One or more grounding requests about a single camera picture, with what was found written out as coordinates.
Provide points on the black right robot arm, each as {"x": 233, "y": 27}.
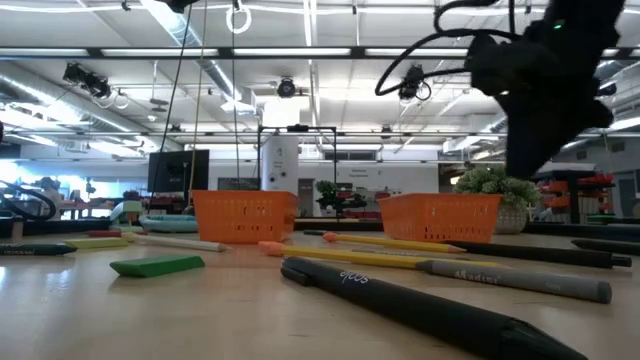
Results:
{"x": 590, "y": 12}

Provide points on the small dark green plant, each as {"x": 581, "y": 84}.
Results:
{"x": 327, "y": 192}

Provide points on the white cylindrical column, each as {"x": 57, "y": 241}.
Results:
{"x": 280, "y": 160}

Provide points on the small tan post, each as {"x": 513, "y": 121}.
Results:
{"x": 17, "y": 230}

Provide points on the black aluminium table frame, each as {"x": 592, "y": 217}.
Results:
{"x": 60, "y": 226}

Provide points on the orange slotted plastic basket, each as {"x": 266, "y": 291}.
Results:
{"x": 440, "y": 217}
{"x": 240, "y": 215}

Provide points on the black ceiling speaker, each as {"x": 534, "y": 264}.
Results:
{"x": 606, "y": 90}

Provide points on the green eraser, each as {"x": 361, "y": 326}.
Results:
{"x": 155, "y": 266}

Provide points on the round black ceiling camera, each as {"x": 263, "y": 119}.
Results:
{"x": 286, "y": 88}

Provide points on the teal calculator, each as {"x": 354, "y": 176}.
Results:
{"x": 167, "y": 223}

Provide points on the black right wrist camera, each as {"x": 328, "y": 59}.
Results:
{"x": 495, "y": 65}

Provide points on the small pale green gadget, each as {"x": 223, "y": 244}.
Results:
{"x": 127, "y": 212}

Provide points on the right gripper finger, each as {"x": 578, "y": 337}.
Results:
{"x": 530, "y": 150}

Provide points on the black ceiling camera cluster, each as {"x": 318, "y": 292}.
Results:
{"x": 87, "y": 80}

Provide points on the yellow eraser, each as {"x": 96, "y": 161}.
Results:
{"x": 97, "y": 243}

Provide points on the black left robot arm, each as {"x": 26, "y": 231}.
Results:
{"x": 177, "y": 4}

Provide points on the black pen with white logo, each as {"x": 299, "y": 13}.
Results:
{"x": 400, "y": 300}

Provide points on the yellow pencil with orange eraser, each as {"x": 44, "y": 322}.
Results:
{"x": 340, "y": 255}
{"x": 390, "y": 242}

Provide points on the black rack with red bins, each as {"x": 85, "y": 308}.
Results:
{"x": 575, "y": 200}

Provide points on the person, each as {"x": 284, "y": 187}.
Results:
{"x": 50, "y": 195}

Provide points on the black monitor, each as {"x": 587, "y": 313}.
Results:
{"x": 177, "y": 170}

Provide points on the green plant in white pot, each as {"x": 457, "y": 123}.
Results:
{"x": 480, "y": 187}

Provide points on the dark wall board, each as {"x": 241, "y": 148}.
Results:
{"x": 237, "y": 183}

